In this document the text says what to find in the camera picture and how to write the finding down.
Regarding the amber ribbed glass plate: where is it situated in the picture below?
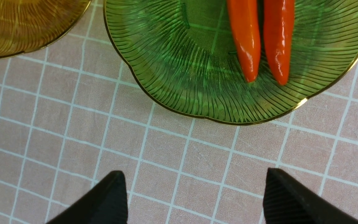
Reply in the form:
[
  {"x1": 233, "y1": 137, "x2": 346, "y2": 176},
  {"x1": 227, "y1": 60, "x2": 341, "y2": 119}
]
[{"x1": 0, "y1": 0, "x2": 91, "y2": 58}]

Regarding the pink checkered tablecloth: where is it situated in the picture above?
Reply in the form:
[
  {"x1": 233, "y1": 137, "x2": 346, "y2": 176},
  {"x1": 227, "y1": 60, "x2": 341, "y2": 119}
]
[{"x1": 0, "y1": 0, "x2": 358, "y2": 224}]

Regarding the orange toy carrot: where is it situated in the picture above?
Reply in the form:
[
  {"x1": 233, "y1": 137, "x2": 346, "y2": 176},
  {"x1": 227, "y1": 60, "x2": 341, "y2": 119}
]
[
  {"x1": 263, "y1": 0, "x2": 295, "y2": 85},
  {"x1": 227, "y1": 0, "x2": 261, "y2": 83}
]

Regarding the green ribbed glass plate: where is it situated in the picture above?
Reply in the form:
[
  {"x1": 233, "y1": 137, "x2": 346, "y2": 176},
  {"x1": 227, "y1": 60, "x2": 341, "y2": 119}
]
[{"x1": 103, "y1": 0, "x2": 358, "y2": 126}]

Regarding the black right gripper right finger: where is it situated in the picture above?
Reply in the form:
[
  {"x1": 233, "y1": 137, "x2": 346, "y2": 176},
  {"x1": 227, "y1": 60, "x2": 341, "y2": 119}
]
[{"x1": 263, "y1": 168, "x2": 358, "y2": 224}]

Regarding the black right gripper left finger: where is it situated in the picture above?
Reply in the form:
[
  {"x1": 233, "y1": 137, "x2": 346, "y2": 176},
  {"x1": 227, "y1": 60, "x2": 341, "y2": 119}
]
[{"x1": 48, "y1": 170, "x2": 128, "y2": 224}]

